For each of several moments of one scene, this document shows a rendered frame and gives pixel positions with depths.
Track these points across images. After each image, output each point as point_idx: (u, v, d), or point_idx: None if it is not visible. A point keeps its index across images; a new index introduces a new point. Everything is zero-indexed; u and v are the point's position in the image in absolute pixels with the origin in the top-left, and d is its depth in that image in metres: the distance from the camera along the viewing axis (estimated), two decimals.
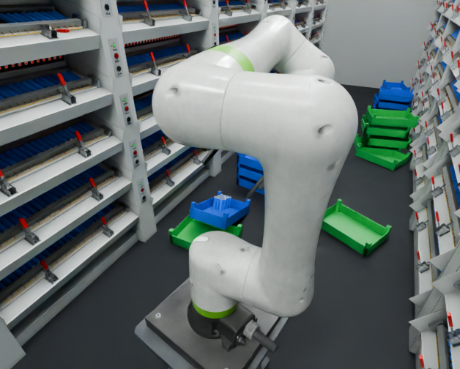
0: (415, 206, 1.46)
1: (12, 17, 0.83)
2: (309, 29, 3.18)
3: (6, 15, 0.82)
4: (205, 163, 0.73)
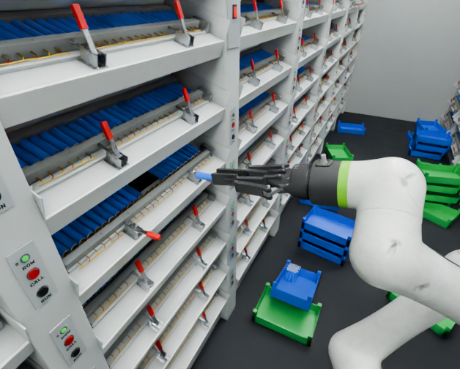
0: None
1: (162, 165, 0.88)
2: (345, 69, 3.23)
3: (157, 165, 0.87)
4: None
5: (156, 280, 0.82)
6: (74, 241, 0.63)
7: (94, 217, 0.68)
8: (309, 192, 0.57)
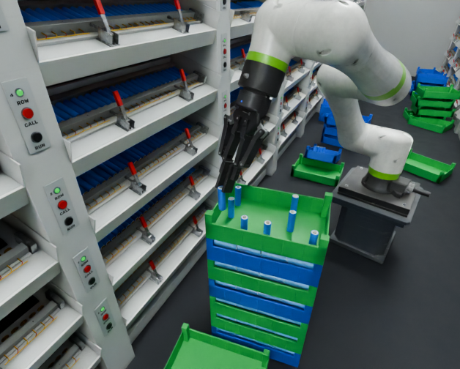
0: None
1: (249, 4, 1.33)
2: None
3: (247, 2, 1.32)
4: (225, 189, 0.71)
5: None
6: None
7: None
8: None
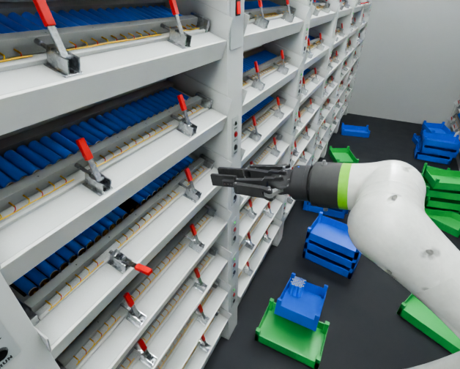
0: None
1: None
2: (349, 70, 3.13)
3: None
4: (214, 177, 0.72)
5: (149, 312, 0.72)
6: (43, 274, 0.53)
7: (68, 243, 0.58)
8: None
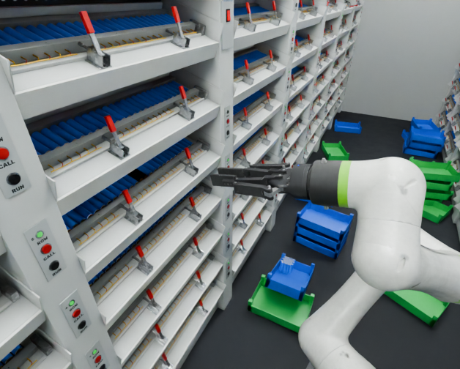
0: None
1: (157, 156, 0.95)
2: (341, 69, 3.29)
3: None
4: (214, 177, 0.72)
5: (155, 265, 0.89)
6: (75, 221, 0.69)
7: (93, 200, 0.75)
8: None
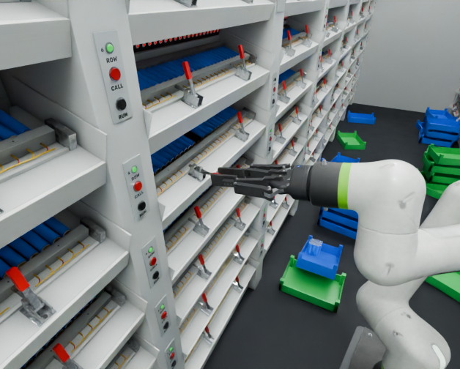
0: None
1: (208, 121, 0.94)
2: (356, 59, 3.29)
3: (204, 120, 0.93)
4: (214, 177, 0.72)
5: (210, 228, 0.88)
6: None
7: (157, 157, 0.74)
8: None
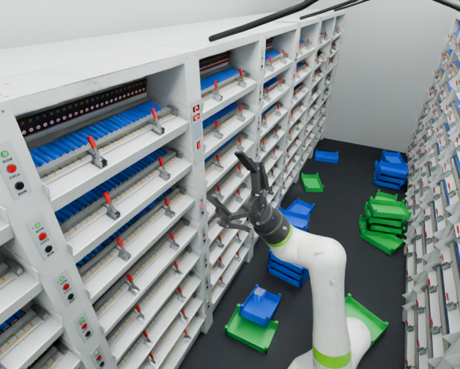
0: (406, 307, 1.98)
1: None
2: (318, 108, 3.69)
3: None
4: (213, 197, 0.68)
5: (149, 315, 1.28)
6: None
7: None
8: (274, 207, 0.86)
